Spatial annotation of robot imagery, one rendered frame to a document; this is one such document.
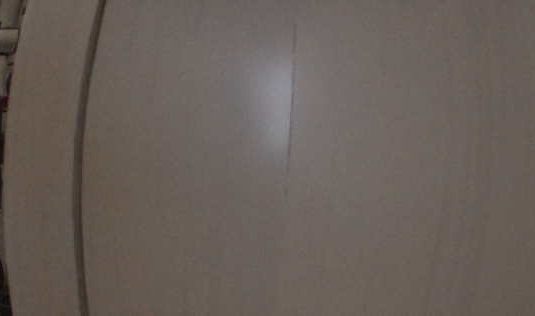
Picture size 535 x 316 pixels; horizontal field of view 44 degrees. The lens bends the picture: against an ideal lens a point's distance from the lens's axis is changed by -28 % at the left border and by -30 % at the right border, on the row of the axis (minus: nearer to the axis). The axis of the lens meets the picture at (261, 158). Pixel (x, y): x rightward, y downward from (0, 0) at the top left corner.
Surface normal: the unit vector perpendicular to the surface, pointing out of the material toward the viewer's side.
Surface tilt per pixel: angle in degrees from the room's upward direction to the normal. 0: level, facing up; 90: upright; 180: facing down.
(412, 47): 90
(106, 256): 90
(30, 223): 90
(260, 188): 90
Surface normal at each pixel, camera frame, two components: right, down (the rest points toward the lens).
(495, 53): -0.40, -0.04
